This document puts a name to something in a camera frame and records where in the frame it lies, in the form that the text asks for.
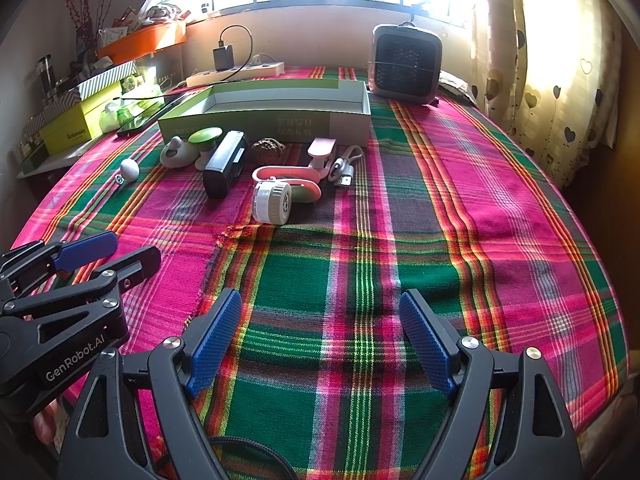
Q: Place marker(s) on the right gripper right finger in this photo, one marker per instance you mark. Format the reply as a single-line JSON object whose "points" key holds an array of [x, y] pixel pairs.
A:
{"points": [[534, 437]]}

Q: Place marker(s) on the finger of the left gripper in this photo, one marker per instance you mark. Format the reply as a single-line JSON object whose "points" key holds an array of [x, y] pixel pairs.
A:
{"points": [[36, 262], [120, 276]]}

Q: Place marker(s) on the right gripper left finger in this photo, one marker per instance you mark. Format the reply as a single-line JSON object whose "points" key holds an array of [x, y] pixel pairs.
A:
{"points": [[105, 438]]}

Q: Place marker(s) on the small white mushroom hook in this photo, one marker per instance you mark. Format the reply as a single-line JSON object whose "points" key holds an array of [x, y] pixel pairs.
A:
{"points": [[128, 172]]}

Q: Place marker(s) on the white round penguin gadget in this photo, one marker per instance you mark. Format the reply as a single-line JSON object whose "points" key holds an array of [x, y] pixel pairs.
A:
{"points": [[178, 154]]}

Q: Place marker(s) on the black power bank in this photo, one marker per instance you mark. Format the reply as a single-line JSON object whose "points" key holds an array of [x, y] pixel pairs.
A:
{"points": [[225, 165]]}

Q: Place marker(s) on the green mushroom lamp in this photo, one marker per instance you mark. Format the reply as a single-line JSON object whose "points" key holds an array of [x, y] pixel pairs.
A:
{"points": [[205, 141]]}

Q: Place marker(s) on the pink curved case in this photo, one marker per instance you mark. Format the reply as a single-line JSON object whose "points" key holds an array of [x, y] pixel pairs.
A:
{"points": [[304, 181]]}

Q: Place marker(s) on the pink clip holder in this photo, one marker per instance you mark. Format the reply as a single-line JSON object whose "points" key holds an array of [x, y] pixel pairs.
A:
{"points": [[322, 155]]}

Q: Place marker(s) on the brown walnut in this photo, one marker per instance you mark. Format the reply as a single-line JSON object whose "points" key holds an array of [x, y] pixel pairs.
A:
{"points": [[267, 151]]}

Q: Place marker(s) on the yellow green box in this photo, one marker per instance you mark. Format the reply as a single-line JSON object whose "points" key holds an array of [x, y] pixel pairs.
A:
{"points": [[79, 124]]}

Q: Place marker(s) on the green tissue pack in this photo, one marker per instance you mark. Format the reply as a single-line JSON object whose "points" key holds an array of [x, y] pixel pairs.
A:
{"points": [[138, 96]]}

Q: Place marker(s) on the striped white box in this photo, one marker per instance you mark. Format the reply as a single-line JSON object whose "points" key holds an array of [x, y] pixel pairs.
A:
{"points": [[82, 92]]}

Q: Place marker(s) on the metal thermos cup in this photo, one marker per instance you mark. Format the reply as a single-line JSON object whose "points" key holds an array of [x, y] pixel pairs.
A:
{"points": [[45, 72]]}

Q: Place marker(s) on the orange tray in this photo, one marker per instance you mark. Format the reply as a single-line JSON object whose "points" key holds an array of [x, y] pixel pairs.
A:
{"points": [[144, 41]]}

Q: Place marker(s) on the black charger adapter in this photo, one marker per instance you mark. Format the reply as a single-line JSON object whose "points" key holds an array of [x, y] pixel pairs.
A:
{"points": [[223, 57]]}

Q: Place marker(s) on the red dried flower branches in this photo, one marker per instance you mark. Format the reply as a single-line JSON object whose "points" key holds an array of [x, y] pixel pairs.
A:
{"points": [[82, 5]]}

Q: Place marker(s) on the white power strip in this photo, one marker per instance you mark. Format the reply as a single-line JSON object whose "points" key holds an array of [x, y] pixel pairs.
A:
{"points": [[265, 70]]}

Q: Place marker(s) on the green white cardboard box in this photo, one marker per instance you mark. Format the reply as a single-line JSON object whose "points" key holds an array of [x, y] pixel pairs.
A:
{"points": [[288, 110]]}

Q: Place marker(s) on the small pink black heater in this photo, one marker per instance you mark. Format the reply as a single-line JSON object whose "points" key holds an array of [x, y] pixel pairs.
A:
{"points": [[405, 63]]}

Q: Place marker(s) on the heart pattern curtain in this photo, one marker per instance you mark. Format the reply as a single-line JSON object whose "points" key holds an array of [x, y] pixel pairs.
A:
{"points": [[548, 73]]}

